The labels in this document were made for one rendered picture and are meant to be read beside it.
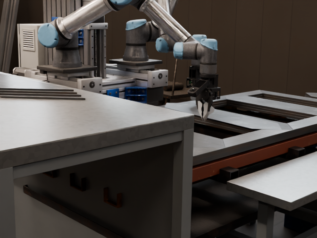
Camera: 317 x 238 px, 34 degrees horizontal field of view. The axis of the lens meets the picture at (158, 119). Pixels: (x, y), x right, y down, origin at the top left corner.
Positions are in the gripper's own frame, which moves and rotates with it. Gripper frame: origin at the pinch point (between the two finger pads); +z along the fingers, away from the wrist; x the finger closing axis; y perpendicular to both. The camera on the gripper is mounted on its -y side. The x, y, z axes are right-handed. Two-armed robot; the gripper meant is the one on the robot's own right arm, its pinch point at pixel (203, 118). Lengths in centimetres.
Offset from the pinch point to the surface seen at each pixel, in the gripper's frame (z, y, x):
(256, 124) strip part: 0.7, 11.0, -21.6
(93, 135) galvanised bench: -19, -101, -55
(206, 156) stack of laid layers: 2, -39, -37
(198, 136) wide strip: 0.7, -23.8, -19.2
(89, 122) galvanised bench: -19, -95, -45
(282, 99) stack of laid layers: 2, 84, 13
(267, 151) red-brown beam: 7.1, -2.2, -37.1
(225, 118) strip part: 0.7, 10.1, -4.9
